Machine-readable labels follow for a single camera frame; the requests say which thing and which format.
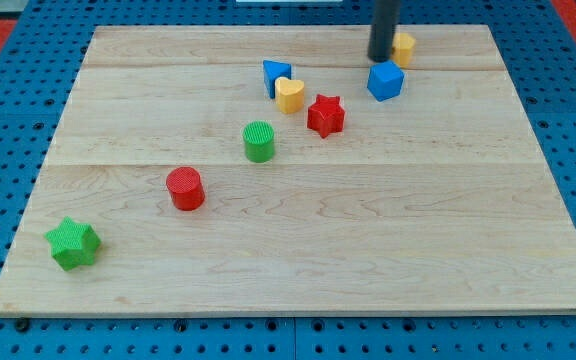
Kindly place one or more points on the blue triangle block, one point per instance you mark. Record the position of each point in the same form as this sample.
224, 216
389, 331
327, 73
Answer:
272, 70

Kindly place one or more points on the blue cube block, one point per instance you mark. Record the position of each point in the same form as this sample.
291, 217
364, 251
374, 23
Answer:
385, 80

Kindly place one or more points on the yellow hexagon block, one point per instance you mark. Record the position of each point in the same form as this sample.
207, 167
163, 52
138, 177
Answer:
403, 49

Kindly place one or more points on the green cylinder block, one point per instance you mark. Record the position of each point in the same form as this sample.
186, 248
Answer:
258, 137

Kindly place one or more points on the light wooden board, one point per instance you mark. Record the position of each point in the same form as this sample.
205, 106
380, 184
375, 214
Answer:
438, 202

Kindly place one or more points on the red star block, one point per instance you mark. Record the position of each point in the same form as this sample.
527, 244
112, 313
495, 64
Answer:
326, 115

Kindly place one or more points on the yellow heart block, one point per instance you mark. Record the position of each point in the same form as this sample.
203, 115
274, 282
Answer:
289, 95

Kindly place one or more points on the red cylinder block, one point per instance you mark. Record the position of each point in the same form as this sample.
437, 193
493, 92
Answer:
185, 188

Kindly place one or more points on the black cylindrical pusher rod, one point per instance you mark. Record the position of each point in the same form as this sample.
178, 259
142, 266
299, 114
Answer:
383, 29

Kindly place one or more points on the green star block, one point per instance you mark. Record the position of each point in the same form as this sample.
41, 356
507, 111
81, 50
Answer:
73, 244

